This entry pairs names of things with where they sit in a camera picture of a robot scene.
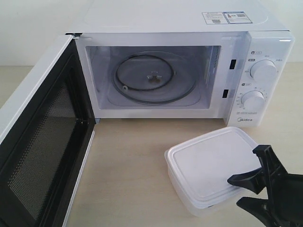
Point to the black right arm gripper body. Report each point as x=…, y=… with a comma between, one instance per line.
x=284, y=204

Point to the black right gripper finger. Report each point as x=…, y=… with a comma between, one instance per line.
x=259, y=208
x=253, y=180

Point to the white plastic food container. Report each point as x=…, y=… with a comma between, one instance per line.
x=200, y=167

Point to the white microwave door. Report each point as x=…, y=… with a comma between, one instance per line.
x=46, y=130

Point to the white microwave oven body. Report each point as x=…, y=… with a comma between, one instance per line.
x=111, y=30

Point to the glass microwave turntable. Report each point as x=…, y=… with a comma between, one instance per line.
x=154, y=77

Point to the lower white control knob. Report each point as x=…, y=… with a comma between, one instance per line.
x=253, y=100

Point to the white control knob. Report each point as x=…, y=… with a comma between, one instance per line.
x=253, y=100
x=264, y=70

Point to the upper white control knob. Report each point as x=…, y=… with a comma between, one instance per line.
x=264, y=70

